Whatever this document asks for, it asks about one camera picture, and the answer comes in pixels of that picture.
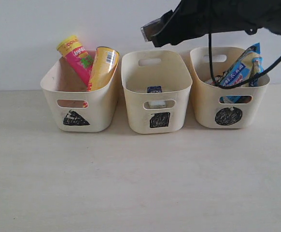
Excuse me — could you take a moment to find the cream bin triangle mark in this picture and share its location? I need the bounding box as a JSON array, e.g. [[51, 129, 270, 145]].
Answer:
[[40, 49, 120, 133]]

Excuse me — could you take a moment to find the blue instant noodle packet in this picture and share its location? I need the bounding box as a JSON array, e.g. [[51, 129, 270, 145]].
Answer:
[[219, 43, 264, 104]]

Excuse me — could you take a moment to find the pink chips can yellow lid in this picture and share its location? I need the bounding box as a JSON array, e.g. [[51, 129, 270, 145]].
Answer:
[[56, 35, 94, 86]]

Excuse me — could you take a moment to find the orange instant noodle packet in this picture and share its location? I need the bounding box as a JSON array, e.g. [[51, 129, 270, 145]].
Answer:
[[205, 76, 221, 86]]

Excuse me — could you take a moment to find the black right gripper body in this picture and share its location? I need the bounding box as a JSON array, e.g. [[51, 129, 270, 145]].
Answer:
[[151, 0, 218, 47]]

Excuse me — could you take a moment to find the black cable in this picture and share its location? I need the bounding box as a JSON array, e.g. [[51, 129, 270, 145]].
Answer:
[[207, 31, 281, 89]]

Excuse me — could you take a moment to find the cream bin circle mark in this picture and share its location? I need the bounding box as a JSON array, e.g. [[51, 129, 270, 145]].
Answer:
[[189, 46, 270, 129]]

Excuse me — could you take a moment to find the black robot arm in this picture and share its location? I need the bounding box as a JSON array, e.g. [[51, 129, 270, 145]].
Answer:
[[144, 0, 281, 47]]

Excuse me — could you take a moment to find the cream bin square mark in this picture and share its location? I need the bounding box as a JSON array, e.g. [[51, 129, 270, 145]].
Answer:
[[121, 50, 193, 134]]

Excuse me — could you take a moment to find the blue white milk carton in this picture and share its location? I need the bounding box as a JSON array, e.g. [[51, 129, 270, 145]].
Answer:
[[147, 86, 167, 109]]

